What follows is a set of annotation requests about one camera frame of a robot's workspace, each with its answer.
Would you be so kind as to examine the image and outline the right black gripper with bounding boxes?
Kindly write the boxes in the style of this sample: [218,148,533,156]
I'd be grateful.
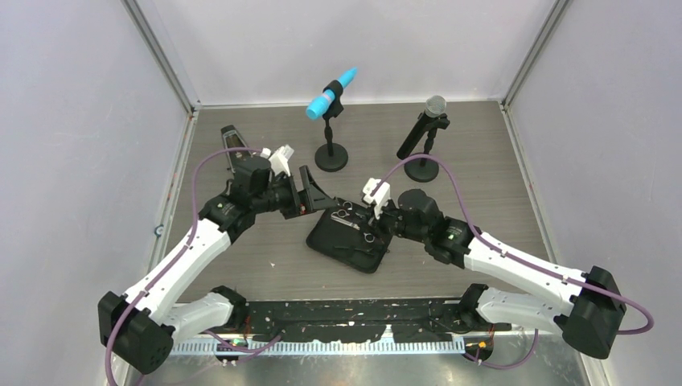
[359,196,429,244]

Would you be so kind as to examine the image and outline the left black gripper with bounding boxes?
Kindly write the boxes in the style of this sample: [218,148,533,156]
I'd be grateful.
[252,166,335,220]

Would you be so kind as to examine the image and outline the silver scissors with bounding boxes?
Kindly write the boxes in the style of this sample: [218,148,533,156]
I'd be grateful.
[330,201,360,230]
[353,211,376,244]

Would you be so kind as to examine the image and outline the black zip tool case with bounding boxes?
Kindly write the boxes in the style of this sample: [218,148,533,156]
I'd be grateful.
[306,198,393,274]

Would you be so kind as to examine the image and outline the black hair clip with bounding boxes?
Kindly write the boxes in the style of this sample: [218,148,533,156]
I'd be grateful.
[334,245,374,256]

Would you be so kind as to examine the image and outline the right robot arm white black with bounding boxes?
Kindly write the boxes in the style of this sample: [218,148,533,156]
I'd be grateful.
[363,187,627,359]

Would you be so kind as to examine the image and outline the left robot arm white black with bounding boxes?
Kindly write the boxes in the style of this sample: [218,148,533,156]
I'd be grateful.
[97,154,337,377]

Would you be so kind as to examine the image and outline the left black microphone stand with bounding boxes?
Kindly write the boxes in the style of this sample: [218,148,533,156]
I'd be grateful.
[314,98,348,172]

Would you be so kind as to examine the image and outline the black microphone stand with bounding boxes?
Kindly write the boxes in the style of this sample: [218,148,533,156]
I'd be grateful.
[314,98,348,172]
[404,129,438,183]

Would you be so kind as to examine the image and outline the right black microphone stand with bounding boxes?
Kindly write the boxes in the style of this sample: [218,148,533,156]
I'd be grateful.
[404,129,438,183]

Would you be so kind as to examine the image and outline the blue microphone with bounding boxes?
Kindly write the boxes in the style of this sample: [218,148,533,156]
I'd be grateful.
[306,68,357,120]

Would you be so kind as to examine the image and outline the black metronome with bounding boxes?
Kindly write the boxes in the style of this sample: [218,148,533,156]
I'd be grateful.
[220,125,257,172]

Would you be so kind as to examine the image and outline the black silver microphone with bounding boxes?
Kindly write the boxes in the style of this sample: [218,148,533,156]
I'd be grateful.
[396,95,450,160]

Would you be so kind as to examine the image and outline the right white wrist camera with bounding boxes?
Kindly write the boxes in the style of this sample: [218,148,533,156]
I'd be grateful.
[362,178,391,220]

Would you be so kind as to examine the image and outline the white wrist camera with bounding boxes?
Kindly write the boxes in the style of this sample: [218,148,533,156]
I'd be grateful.
[362,178,391,220]
[259,144,294,177]

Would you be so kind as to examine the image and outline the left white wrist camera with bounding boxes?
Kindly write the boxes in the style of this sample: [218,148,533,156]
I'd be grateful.
[259,144,294,177]

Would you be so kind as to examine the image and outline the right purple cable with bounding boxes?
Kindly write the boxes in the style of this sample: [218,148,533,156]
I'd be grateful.
[370,154,655,370]

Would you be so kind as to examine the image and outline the purple cable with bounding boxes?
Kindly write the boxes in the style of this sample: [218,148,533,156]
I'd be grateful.
[370,154,655,370]
[104,147,283,386]

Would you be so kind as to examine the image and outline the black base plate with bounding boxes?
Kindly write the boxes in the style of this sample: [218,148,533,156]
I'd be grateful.
[194,297,512,345]

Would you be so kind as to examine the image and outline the aluminium rail front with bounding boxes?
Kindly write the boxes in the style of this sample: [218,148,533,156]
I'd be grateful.
[112,302,598,357]

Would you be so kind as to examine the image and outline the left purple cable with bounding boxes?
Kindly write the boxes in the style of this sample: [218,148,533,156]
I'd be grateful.
[104,147,283,386]

